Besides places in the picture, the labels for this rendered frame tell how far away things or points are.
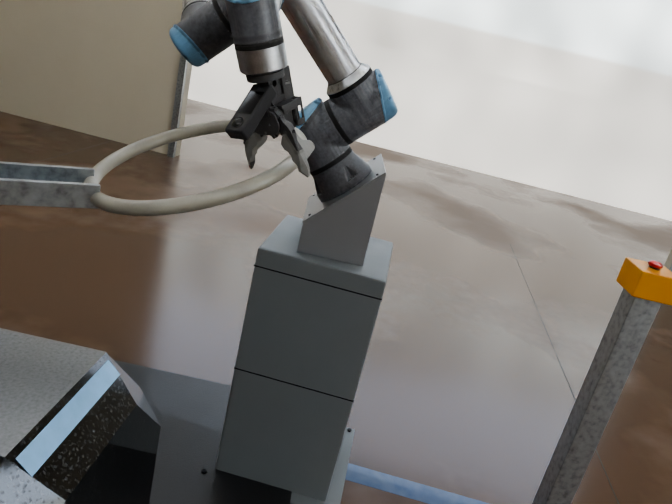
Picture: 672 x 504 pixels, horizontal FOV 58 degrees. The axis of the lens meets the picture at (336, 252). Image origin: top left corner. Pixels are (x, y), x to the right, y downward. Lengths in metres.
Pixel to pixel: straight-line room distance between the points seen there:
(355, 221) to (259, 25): 0.86
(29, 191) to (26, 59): 5.60
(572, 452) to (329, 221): 1.04
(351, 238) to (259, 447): 0.79
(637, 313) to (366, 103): 0.98
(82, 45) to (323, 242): 4.97
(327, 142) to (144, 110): 4.58
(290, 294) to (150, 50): 4.62
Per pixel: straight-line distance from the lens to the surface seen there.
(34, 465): 1.10
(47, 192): 1.30
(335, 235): 1.84
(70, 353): 1.30
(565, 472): 2.17
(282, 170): 1.22
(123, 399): 1.29
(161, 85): 6.22
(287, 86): 1.20
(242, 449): 2.19
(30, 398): 1.19
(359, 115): 1.82
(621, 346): 1.97
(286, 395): 2.03
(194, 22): 1.27
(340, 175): 1.85
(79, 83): 6.60
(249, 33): 1.13
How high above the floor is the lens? 1.50
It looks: 20 degrees down
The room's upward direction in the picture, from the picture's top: 14 degrees clockwise
